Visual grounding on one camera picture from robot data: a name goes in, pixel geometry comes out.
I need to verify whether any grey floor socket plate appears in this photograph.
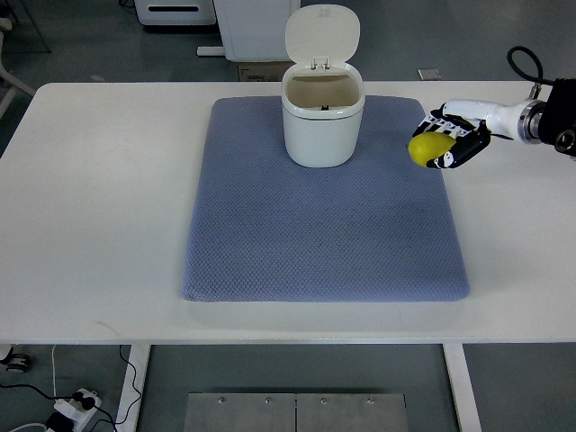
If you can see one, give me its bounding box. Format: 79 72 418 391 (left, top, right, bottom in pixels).
417 68 442 81

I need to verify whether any white table right leg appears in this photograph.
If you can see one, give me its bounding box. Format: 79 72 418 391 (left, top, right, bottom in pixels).
443 343 482 432

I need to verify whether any white table leg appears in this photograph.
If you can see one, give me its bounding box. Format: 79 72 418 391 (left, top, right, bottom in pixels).
443 343 482 432
115 344 151 432

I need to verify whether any metal floor plate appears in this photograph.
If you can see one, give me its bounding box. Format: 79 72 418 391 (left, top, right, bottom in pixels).
184 392 409 431

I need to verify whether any white table left leg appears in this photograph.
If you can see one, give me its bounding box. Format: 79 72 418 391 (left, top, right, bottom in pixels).
115 344 151 432

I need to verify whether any yellow lemon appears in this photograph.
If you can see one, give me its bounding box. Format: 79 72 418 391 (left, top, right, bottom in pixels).
408 131 455 167

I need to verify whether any black power cable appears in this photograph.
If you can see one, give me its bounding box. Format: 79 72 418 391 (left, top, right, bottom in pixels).
0 345 143 432

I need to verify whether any black caster wheel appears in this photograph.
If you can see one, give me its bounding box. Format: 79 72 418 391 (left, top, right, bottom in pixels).
0 345 31 373

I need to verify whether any white chair frame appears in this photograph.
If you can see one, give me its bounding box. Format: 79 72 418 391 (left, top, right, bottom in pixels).
0 8 36 119

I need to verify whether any white cabinet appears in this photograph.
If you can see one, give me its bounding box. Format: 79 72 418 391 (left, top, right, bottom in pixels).
196 0 301 62

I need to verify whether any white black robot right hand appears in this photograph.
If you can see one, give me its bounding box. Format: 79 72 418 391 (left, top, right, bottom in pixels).
412 99 541 169

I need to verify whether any white trash bin with lid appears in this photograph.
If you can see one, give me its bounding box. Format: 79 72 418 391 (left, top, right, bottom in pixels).
282 4 365 167

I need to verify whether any cardboard box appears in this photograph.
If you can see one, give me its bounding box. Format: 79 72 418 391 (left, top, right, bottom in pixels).
237 61 293 82

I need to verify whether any white appliance with black slot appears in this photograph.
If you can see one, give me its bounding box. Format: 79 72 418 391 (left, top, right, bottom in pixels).
134 0 217 26

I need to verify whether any blue quilted mat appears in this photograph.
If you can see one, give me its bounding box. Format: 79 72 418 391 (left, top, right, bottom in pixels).
181 96 469 302

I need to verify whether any white power strip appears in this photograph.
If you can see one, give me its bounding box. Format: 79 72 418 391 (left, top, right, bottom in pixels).
46 388 102 432

